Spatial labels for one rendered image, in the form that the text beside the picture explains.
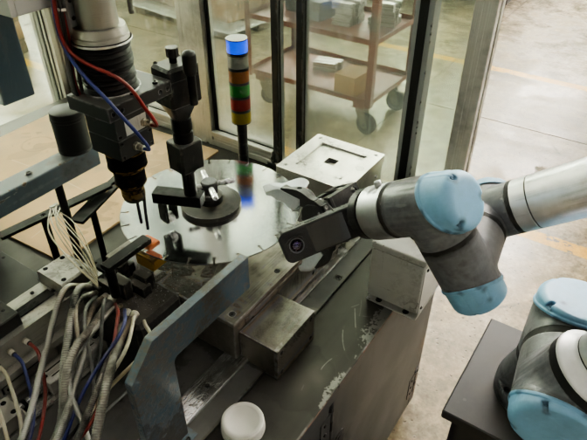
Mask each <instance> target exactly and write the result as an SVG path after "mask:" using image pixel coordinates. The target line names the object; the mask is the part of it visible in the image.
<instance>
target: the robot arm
mask: <svg viewBox="0 0 587 440"><path fill-rule="evenodd" d="M308 184H309V182H308V180H307V179H305V178H297V179H294V180H292V181H288V182H283V183H279V182H271V183H268V184H266V185H264V186H263V190H264V191H265V193H266V195H267V196H272V197H273V198H274V199H275V200H277V201H282V202H283V203H284V204H285V205H286V206H287V207H288V208H289V209H291V210H297V209H298V208H299V207H303V208H302V210H301V216H302V218H301V219H302V222H300V223H297V224H295V225H292V226H290V227H287V228H285V229H283V230H280V231H279V232H278V235H277V238H278V242H279V244H280V248H281V250H282V252H283V255H284V257H285V259H286V260H287V261H288V262H289V263H295V262H298V261H300V260H302V263H301V264H300V265H298V267H299V270H300V271H301V272H310V271H312V270H314V269H317V268H320V267H322V266H324V265H326V264H328V263H329V262H330V261H332V260H333V259H334V258H335V257H336V255H337V253H338V248H339V246H340V245H341V244H342V243H344V242H348V241H349V240H350V239H353V238H355V237H361V238H364V239H374V240H386V239H396V238H402V237H412V238H413V239H414V241H415V243H416V245H417V247H418V248H419V250H420V252H421V254H422V256H423V257H424V259H425V262H426V263H427V264H428V266H429V268H430V270H431V271H432V274H433V276H434V278H435V279H436V280H437V282H438V284H439V286H440V288H441V292H442V293H443V294H444V295H445V296H446V297H447V299H448V301H449V302H450V304H451V305H452V308H453V309H454V310H455V311H456V312H457V313H460V314H462V315H465V316H475V315H477V314H478V315H481V314H484V313H488V312H490V311H492V310H494V309H495V308H496V307H497V306H498V305H500V304H501V302H502V301H503V300H504V299H505V298H506V295H507V292H508V289H507V285H506V283H505V281H504V279H503V277H504V276H503V274H502V273H501V272H500V271H499V268H498V263H499V260H500V257H501V252H502V249H503V246H504V244H505V241H506V238H507V237H511V236H514V235H518V234H522V233H525V232H529V231H532V230H540V229H543V228H547V227H550V226H554V225H558V224H561V223H568V222H572V221H576V220H579V219H583V218H586V217H587V156H586V157H584V158H581V159H578V160H574V161H572V162H567V163H564V164H561V165H558V166H555V167H552V168H547V169H544V170H541V171H538V172H535V173H533V174H530V175H525V176H522V177H519V178H515V179H513V180H510V181H507V182H506V181H504V180H502V179H500V178H494V177H484V178H480V179H479V180H477V181H476V180H475V178H474V177H473V176H472V175H470V174H469V173H467V172H466V171H463V170H458V169H455V170H444V171H432V172H428V173H425V174H423V175H418V176H413V177H409V178H404V179H400V180H396V181H392V182H387V183H381V181H380V180H376V181H374V185H371V186H369V187H367V188H363V189H359V188H358V186H357V183H356V182H351V183H346V184H343V185H338V186H334V187H332V188H331V189H328V190H327V191H325V192H324V193H323V194H321V195H319V196H317V197H316V196H315V195H314V193H313V192H312V191H311V190H310V189H307V186H308ZM352 187H353V188H355V189H351V188H352ZM337 188H340V189H337ZM494 390H495V394H496V395H497V397H498V399H499V401H500V403H501V405H502V406H503V407H504V409H505V410H506V411H507V412H508V420H509V422H510V425H511V426H512V428H513V429H514V431H515V432H516V433H517V434H518V435H519V436H520V437H521V438H522V439H523V440H587V282H585V281H582V280H579V279H574V278H553V279H550V280H547V281H545V282H543V283H542V284H541V285H540V286H539V288H538V290H537V292H536V294H535V295H534V297H533V304H532V306H531V308H530V311H529V314H528V317H527V320H526V323H525V326H524V328H523V330H522V333H521V338H520V340H519V343H518V345H517V347H516V348H515V349H514V350H513V351H511V352H510V353H509V354H508V355H507V356H506V357H505V358H504V359H503V360H502V361H501V363H500V365H499V366H498V368H497V371H496V374H495V377H494Z"/></svg>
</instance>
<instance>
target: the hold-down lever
mask: <svg viewBox="0 0 587 440"><path fill-rule="evenodd" d="M182 63H183V73H184V74H185V75H186V76H187V82H188V89H189V97H190V105H191V106H197V105H198V98H197V83H196V74H197V56H196V53H195V52H194V51H192V50H185V51H183V52H182Z"/></svg>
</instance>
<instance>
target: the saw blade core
mask: <svg viewBox="0 0 587 440"><path fill-rule="evenodd" d="M228 162H229V160H210V164H209V160H205V161H204V166H203V167H202V168H200V169H198V170H197V171H196V172H195V176H196V183H197V184H201V183H200V182H201V180H202V179H203V177H202V175H201V173H200V172H201V170H205V171H206V173H207V176H208V177H214V178H215V179H217V181H218V180H223V179H227V178H232V177H234V178H235V182H234V183H229V184H225V185H224V186H227V187H230V188H232V189H235V190H236V191H237V192H238V193H239V194H240V197H241V208H240V210H239V212H238V213H237V214H236V215H235V216H233V217H231V218H229V219H227V220H224V221H222V222H218V223H198V222H194V221H191V220H189V218H187V217H186V216H185V215H184V214H183V213H182V211H181V206H177V208H178V215H179V218H178V219H176V220H175V221H173V222H172V223H169V224H166V223H165V222H164V221H163V220H161V219H160V214H159V209H158V204H157V203H153V200H152V195H151V193H152V192H153V191H154V189H155V187H156V186H164V187H173V188H183V181H182V175H181V174H179V173H178V172H176V171H175V170H174V169H172V168H169V169H170V170H171V171H173V172H170V170H169V169H168V168H167V169H165V170H163V171H161V172H159V173H157V174H155V175H152V176H151V177H149V178H148V180H147V182H146V183H145V184H144V188H145V190H146V204H147V212H148V225H149V230H146V224H145V217H144V210H143V201H141V202H139V204H140V209H141V213H142V221H143V223H140V221H139V217H138V212H137V208H136V203H127V202H126V201H124V203H123V204H122V206H121V213H120V224H121V229H122V232H123V234H124V235H125V237H126V239H127V240H128V241H129V242H130V243H131V242H133V241H134V240H136V239H137V238H138V237H139V236H141V235H145V236H146V235H149V236H151V237H154V238H156V239H158V240H159V241H160V244H159V245H157V246H156V247H155V248H154V249H153V250H151V251H148V250H146V249H143V250H141V251H143V252H144V251H147V252H148V253H147V255H150V256H151V257H153V258H158V259H161V260H164V261H167V262H170V263H175V264H181V265H186V264H188V261H189V258H191V260H190V261H189V265H213V258H215V265H219V264H225V263H230V262H231V261H232V260H234V259H235V258H236V257H237V256H238V255H237V254H239V255H240V254H243V255H245V256H247V257H251V256H254V255H256V254H259V253H261V252H262V250H263V251H265V250H267V249H269V248H271V247H272V246H274V245H275V244H277V243H278V238H277V237H275V236H277V235H278V232H279V231H280V230H283V229H285V228H287V227H290V226H292V225H295V224H296V222H297V220H298V218H299V215H300V207H299V208H298V209H297V210H291V209H289V208H288V207H287V206H286V205H285V204H284V203H283V202H282V201H277V200H275V199H274V198H273V197H272V196H267V195H266V193H265V191H264V190H263V186H264V185H266V184H268V183H271V182H279V183H283V182H288V180H287V179H286V178H285V177H284V176H282V175H281V174H279V173H277V172H275V171H274V170H272V169H269V168H266V167H264V166H261V165H258V164H255V163H251V162H250V163H249V162H243V161H236V160H230V163H228ZM248 163H249V164H248ZM247 165H248V166H247ZM263 170H265V171H263ZM152 177H153V178H152ZM154 178H155V179H154ZM277 178H278V179H277ZM292 211H293V212H292ZM127 212H128V213H127ZM287 223H288V224H287ZM127 225H129V226H127ZM134 237H135V238H134ZM258 246H260V248H261V249H262V250H261V249H260V248H259V247H258ZM166 255H168V256H167V257H166ZM165 257H166V258H165Z"/></svg>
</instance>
